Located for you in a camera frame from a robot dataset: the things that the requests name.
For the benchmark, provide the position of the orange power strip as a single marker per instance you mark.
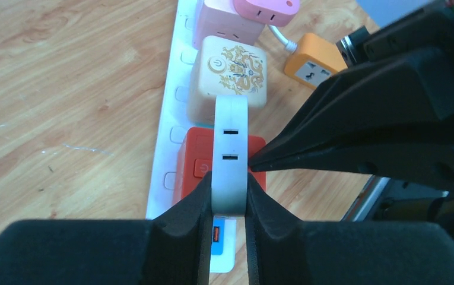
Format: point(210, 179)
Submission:
point(314, 61)

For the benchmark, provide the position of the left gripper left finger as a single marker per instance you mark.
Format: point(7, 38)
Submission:
point(174, 248)

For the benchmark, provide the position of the white long power strip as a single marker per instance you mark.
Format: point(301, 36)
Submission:
point(173, 126)

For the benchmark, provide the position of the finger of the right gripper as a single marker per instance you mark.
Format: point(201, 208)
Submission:
point(427, 164)

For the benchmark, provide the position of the red cube plug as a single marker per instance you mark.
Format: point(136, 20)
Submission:
point(193, 162)

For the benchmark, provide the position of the white cube plug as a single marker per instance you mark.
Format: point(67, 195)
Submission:
point(229, 157)

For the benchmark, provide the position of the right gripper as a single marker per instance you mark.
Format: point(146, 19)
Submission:
point(395, 98)

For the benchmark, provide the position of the light pink cube plug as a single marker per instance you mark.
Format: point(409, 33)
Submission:
point(219, 18)

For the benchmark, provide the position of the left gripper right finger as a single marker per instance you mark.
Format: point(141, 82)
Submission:
point(282, 249)

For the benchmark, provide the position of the beige cube plug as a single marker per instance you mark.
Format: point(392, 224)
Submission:
point(226, 67)

